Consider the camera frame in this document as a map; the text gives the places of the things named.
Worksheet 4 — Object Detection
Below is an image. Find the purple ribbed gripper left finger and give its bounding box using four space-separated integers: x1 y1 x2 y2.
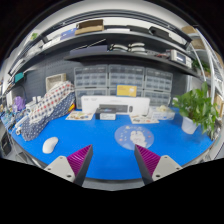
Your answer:
45 145 93 186

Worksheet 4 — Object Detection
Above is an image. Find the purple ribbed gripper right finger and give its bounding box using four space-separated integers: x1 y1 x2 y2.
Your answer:
134 145 182 185

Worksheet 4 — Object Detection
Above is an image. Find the white computer mouse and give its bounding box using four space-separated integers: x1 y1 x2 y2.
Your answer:
42 137 58 154

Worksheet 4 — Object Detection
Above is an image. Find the blue table mat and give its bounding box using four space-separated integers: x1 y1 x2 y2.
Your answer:
12 114 212 180

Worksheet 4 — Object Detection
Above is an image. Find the colourful sticker sheet right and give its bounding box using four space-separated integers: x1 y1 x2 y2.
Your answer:
130 115 158 124

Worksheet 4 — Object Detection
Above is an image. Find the colourful sticker sheet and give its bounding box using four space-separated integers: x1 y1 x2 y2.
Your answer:
67 111 93 121
130 115 158 124

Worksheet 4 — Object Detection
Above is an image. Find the colourful sticker sheet left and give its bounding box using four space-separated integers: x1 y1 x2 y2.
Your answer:
67 111 93 121

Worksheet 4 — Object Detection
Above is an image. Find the white tissue box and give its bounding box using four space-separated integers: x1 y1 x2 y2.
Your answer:
150 105 175 120

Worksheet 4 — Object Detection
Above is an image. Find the small black white box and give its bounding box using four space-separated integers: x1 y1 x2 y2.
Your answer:
95 108 116 120

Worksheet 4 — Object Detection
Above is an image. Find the white long keyboard box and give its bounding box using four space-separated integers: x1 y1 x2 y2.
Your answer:
81 96 150 115

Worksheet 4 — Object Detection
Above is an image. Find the patterned checkered cloth bundle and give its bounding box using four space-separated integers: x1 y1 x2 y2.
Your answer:
21 81 75 141

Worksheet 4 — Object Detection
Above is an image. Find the green potted plant white pot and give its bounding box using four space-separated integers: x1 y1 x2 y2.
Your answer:
172 82 218 139

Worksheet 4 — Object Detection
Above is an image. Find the yellow card label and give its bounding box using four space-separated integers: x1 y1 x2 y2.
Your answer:
116 85 137 97

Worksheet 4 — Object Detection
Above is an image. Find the clear drawer organizer right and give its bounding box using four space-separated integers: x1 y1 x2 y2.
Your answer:
144 68 173 106

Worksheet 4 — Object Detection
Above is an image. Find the clear drawer organizer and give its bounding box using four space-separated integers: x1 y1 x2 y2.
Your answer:
74 65 108 109
108 64 145 97
144 68 173 106

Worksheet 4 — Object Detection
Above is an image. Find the purple small object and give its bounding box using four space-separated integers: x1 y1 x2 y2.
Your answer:
14 96 25 111

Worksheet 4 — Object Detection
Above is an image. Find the clear drawer organizer left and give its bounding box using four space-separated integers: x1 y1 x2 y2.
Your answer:
74 65 108 109

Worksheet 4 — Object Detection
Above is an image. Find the beige framed box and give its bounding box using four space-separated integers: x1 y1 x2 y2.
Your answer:
45 73 66 91

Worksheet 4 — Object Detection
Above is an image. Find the clear drawer organizer middle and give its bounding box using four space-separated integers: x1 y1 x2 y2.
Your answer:
108 64 145 97

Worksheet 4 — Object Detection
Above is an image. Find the white electronic device on shelf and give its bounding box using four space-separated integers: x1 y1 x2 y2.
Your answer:
170 50 192 68

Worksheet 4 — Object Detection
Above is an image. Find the cardboard box on shelf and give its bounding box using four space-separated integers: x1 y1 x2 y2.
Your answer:
75 19 104 35

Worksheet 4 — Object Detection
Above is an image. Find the dark lower wall shelf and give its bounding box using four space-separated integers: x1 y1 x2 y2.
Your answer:
65 51 198 77

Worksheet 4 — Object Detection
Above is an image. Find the dark wall shelf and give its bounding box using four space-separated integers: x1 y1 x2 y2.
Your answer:
65 51 198 77
8 29 192 76

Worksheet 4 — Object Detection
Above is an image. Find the dark upper wall shelf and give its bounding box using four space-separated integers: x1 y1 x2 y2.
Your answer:
8 29 192 76

